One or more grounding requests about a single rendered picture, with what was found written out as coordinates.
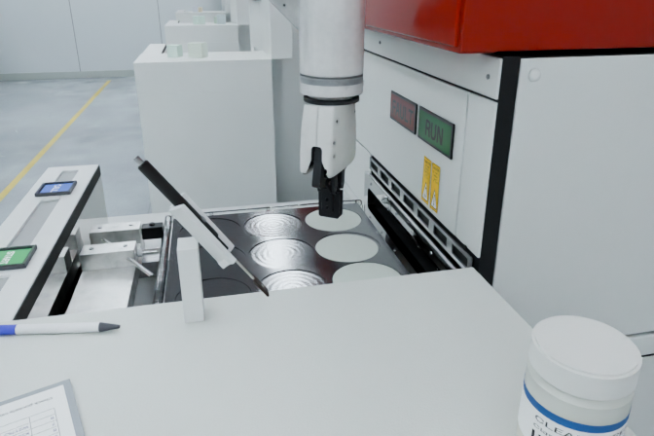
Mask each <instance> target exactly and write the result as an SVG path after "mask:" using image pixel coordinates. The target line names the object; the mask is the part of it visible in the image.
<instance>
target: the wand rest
mask: <svg viewBox="0 0 654 436"><path fill-rule="evenodd" d="M181 196H182V197H183V198H184V199H185V200H186V201H187V202H188V203H189V204H190V205H191V206H192V207H193V208H194V209H195V210H196V211H197V212H198V213H199V214H200V216H203V217H204V218H205V219H206V222H207V223H208V224H209V225H210V226H211V227H212V228H213V229H214V230H215V231H216V232H217V233H218V234H219V235H218V237H219V238H220V239H221V240H222V241H223V242H224V243H225V244H226V245H227V246H228V247H229V249H228V250H229V251H230V252H231V251H232V250H233V248H234V247H235V246H234V245H233V244H232V243H231V242H230V241H229V240H228V239H227V237H226V236H225V235H224V234H223V233H222V232H221V231H220V230H219V229H218V228H217V227H216V226H215V225H214V223H213V222H212V221H211V220H210V219H209V218H208V217H207V216H206V215H205V214H204V213H203V212H202V211H201V209H200V208H199V207H198V206H197V205H196V204H195V203H194V202H193V201H192V200H191V199H190V198H189V196H188V195H187V194H186V193H182V194H181ZM169 212H170V213H171V214H172V215H173V216H174V217H175V218H176V220H177V221H178V222H179V223H180V224H181V225H182V226H183V227H184V228H185V229H186V230H187V231H188V232H189V233H190V234H191V235H192V237H181V238H178V240H177V259H178V268H179V276H180V285H181V294H182V303H183V311H184V320H185V323H189V322H197V321H204V302H203V292H202V282H201V271H200V252H199V243H200V244H201V245H202V246H203V247H204V249H205V250H206V251H207V252H208V253H209V254H210V255H211V256H212V257H213V258H214V259H215V260H216V261H217V262H218V264H219V266H220V267H221V268H222V269H224V268H225V267H227V266H228V265H230V264H234V263H235V261H236V258H235V257H234V256H233V255H232V254H231V253H230V252H229V251H228V250H227V249H226V247H225V246H224V245H223V244H222V243H221V242H220V241H219V240H218V239H217V238H216V237H215V236H214V235H213V234H212V233H211V232H210V230H209V229H208V228H207V227H206V226H205V225H204V224H203V223H202V222H201V221H200V220H199V219H198V218H197V217H196V216H195V214H194V213H193V212H192V211H191V210H190V209H189V208H188V207H187V206H186V205H185V204H180V205H177V206H174V205H173V204H172V205H171V207H170V210H169Z"/></svg>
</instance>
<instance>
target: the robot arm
mask: <svg viewBox="0 0 654 436"><path fill-rule="evenodd" d="M269 1H270V2H271V3H272V4H273V5H274V6H275V7H276V8H277V9H278V10H279V11H280V12H281V13H282V14H283V15H284V16H285V17H286V18H287V19H288V20H289V21H290V22H291V23H292V24H293V25H294V26H295V27H296V28H297V29H298V30H299V43H300V93H302V94H304V102H305V106H304V112H303V119H302V129H301V150H300V171H301V172H302V174H304V175H306V174H308V173H310V172H311V171H313V173H312V183H311V186H312V187H313V188H317V191H318V214H319V215H320V216H323V217H329V218H335V219H338V218H339V217H340V216H341V215H342V214H343V198H344V190H340V189H342V188H343V187H344V183H345V169H346V167H347V166H348V165H349V164H351V163H352V161H353V160H354V158H355V150H356V113H355V103H357V102H358V101H359V94H361V93H362V92H363V86H364V80H363V68H364V33H365V0H269Z"/></svg>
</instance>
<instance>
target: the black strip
mask: <svg viewBox="0 0 654 436"><path fill-rule="evenodd" d="M100 175H101V173H100V166H98V167H97V169H96V171H95V173H94V174H93V176H92V178H91V181H90V182H89V184H88V186H87V188H86V189H85V191H84V192H83V194H82V196H81V198H80V199H79V201H78V203H77V205H76V207H75V208H74V210H73V212H72V214H71V216H70V217H69V219H68V221H67V223H66V225H65V226H64V228H63V230H62V232H61V234H60V235H59V237H58V239H57V241H56V243H55V244H54V247H53V249H52V251H51V252H50V254H49V256H48V258H47V260H46V261H45V263H44V265H43V267H42V269H41V270H40V271H39V273H38V275H37V277H36V278H35V280H34V282H33V284H32V286H31V287H30V289H29V291H28V293H27V295H26V296H25V298H24V300H23V302H22V304H21V305H20V307H19V309H18V312H17V313H16V315H15V317H14V319H13V320H22V319H27V317H28V315H29V313H30V312H31V310H32V308H33V306H34V304H35V302H36V300H37V298H38V296H39V295H40V293H41V291H42V289H43V287H44V285H45V283H46V281H47V279H48V277H49V275H50V273H51V271H52V269H53V267H54V265H55V263H56V261H57V259H58V257H59V255H60V253H61V251H62V249H63V247H64V245H65V243H66V241H67V240H68V238H69V236H70V234H71V232H72V230H73V229H74V227H75V225H76V223H77V221H78V219H79V217H80V215H81V213H82V211H83V209H84V207H85V205H86V203H87V201H88V199H89V197H90V195H91V193H92V191H93V189H94V187H95V185H96V183H97V181H98V179H99V177H100Z"/></svg>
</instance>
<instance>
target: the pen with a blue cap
mask: <svg viewBox="0 0 654 436"><path fill-rule="evenodd" d="M120 327H121V325H119V324H112V323H105V322H78V323H43V324H9V325H0V335H26V334H59V333H93V332H104V331H109V330H114V329H119V328H120Z"/></svg>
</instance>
